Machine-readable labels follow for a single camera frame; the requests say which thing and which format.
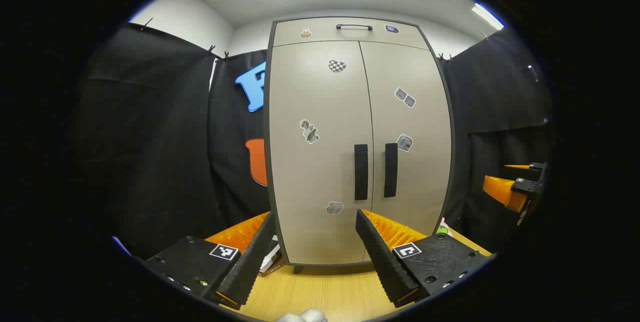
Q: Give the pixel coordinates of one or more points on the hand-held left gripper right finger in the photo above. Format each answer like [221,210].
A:
[380,257]

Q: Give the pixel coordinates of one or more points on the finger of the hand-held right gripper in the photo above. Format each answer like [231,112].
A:
[530,166]
[500,191]

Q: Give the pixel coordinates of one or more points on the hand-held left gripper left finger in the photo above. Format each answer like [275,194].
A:
[250,262]

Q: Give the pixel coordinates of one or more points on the grey shoe cabinet door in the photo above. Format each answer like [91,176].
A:
[320,172]
[425,112]

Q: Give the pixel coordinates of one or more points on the grey double-door shoe cabinet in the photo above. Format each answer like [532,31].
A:
[267,152]

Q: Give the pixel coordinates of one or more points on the white booklet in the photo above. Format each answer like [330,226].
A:
[270,263]

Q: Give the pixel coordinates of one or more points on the pink and green plush toy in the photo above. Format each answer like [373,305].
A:
[442,230]

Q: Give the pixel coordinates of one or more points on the small ceiling light panel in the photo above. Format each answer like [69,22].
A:
[487,16]

